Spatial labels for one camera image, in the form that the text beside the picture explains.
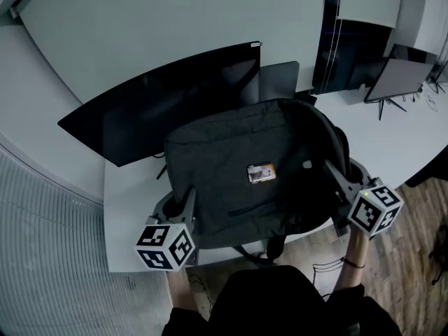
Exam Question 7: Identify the black wrist band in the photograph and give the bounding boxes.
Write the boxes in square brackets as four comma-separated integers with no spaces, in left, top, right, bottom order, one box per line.
[341,257,366,270]

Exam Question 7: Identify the large curved black monitor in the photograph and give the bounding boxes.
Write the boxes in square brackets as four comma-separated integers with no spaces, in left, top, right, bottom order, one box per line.
[57,41,263,181]

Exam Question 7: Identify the black floor cable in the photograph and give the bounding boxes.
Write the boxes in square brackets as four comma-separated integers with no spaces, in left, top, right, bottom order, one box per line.
[312,256,347,284]

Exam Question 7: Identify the white blind cord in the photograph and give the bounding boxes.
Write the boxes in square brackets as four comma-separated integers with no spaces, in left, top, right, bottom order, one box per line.
[328,0,343,91]

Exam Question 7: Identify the large white roller blind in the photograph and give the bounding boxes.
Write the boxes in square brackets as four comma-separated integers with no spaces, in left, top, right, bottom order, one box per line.
[9,0,329,109]

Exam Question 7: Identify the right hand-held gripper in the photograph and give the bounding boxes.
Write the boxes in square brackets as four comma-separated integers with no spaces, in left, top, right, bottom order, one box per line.
[323,159,404,239]

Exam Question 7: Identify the dark monitor behind tripod monitor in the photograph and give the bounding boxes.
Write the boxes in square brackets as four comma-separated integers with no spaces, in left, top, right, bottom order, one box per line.
[388,43,440,64]

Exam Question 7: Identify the person's black clothing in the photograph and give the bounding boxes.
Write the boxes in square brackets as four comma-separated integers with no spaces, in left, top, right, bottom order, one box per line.
[162,265,403,336]

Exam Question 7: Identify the dark grey backpack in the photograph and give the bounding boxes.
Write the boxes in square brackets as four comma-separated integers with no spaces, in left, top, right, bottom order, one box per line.
[163,98,351,265]

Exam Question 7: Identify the black monitor on tripod stand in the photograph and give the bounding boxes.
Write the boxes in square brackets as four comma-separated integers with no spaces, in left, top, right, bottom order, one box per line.
[363,57,435,121]

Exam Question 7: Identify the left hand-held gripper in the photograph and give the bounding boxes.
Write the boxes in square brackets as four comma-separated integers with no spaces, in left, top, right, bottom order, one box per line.
[135,185,200,271]

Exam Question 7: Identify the person's left forearm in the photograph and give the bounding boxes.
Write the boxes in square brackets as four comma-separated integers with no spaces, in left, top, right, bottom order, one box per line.
[170,268,197,312]

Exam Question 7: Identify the printed picture tag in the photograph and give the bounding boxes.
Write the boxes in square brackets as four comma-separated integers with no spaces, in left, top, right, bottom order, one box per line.
[246,162,278,186]

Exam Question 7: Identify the person's right forearm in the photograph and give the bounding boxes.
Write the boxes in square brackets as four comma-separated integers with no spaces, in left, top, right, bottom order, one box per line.
[333,227,369,293]

